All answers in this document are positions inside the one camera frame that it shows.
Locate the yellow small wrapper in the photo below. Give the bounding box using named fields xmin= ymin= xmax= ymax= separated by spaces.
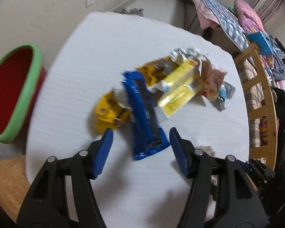
xmin=93 ymin=90 xmax=131 ymax=134

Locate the blue oreo wrapper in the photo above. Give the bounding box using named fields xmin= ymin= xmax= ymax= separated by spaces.
xmin=122 ymin=71 xmax=170 ymax=161

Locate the yellow carton box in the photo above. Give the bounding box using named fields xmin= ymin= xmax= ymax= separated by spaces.
xmin=154 ymin=60 xmax=204 ymax=123

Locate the light blue silver wrapper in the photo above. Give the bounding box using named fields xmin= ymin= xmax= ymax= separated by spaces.
xmin=215 ymin=81 xmax=236 ymax=111

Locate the pink crushed carton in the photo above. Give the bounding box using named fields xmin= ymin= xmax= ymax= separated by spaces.
xmin=201 ymin=57 xmax=227 ymax=101

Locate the yellow dark foil wrapper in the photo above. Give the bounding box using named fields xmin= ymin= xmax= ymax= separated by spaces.
xmin=136 ymin=57 xmax=179 ymax=87

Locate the paper wrapper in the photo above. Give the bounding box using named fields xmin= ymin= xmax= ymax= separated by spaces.
xmin=197 ymin=146 xmax=216 ymax=157

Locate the red bin with green rim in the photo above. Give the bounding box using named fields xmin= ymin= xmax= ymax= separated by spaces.
xmin=0 ymin=44 xmax=47 ymax=144

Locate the bed with plaid quilt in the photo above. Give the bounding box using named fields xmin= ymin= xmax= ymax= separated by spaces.
xmin=192 ymin=0 xmax=248 ymax=51

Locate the blue box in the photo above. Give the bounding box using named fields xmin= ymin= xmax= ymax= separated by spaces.
xmin=246 ymin=31 xmax=274 ymax=55

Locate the grey shoe right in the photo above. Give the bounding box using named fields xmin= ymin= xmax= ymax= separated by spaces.
xmin=119 ymin=8 xmax=143 ymax=17

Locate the pink duvet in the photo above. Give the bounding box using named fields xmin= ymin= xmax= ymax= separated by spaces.
xmin=234 ymin=0 xmax=265 ymax=34

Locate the wooden crib rail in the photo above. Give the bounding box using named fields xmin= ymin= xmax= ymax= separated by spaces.
xmin=234 ymin=43 xmax=278 ymax=170

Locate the wall socket plate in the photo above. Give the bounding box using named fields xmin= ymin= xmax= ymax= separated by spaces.
xmin=85 ymin=0 xmax=94 ymax=8

